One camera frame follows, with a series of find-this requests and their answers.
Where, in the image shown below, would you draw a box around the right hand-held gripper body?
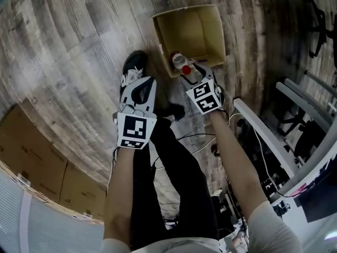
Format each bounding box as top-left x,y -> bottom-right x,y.
185,78 -> 222,115

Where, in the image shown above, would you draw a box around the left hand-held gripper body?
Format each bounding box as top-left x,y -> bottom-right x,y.
113,98 -> 158,151

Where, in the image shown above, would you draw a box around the clear bottle with red cap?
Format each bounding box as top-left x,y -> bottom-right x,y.
170,51 -> 197,76

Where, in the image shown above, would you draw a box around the brown cardboard box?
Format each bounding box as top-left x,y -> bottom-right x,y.
151,4 -> 227,79

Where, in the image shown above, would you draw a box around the person's left forearm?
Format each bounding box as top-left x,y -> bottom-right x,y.
103,145 -> 159,247

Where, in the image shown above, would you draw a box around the person's right forearm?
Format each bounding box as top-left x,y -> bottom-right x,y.
209,111 -> 270,219

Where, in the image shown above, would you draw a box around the person's black right shoe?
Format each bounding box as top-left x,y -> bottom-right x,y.
162,103 -> 186,122

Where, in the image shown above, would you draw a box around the person's black shoe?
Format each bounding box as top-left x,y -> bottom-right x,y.
162,103 -> 186,122
120,50 -> 148,98

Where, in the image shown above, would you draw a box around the person's black left shoe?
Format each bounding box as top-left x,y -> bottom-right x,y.
120,50 -> 148,98

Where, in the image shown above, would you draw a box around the person's black trousers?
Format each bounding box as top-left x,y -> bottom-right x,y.
130,116 -> 220,250

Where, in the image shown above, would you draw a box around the closed brown cardboard carton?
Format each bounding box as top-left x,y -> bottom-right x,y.
0,103 -> 68,203
58,161 -> 108,222

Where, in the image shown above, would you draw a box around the black office chair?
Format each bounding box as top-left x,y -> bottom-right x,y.
299,0 -> 337,61
276,99 -> 332,166

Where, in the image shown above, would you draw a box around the white ribbed panel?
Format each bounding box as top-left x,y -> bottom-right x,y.
0,164 -> 106,253

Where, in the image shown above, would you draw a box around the person's white shirt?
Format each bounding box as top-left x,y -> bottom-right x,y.
101,200 -> 304,253

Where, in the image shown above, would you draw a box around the black table mat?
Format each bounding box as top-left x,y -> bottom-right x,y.
293,160 -> 337,223

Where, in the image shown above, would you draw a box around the white table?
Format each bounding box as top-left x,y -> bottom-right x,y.
233,96 -> 337,253

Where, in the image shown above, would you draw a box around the black cable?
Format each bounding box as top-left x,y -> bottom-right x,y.
150,132 -> 217,171

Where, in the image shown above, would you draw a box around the white cable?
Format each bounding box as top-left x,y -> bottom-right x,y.
191,111 -> 273,194

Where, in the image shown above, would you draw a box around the grey metal frame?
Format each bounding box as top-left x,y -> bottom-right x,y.
275,71 -> 337,133

